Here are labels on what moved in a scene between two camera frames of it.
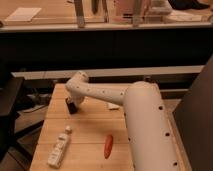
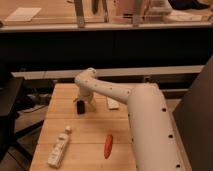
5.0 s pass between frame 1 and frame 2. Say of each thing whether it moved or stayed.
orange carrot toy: stayed
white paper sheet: stayed
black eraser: moved
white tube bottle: stayed
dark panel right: stayed
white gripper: moved
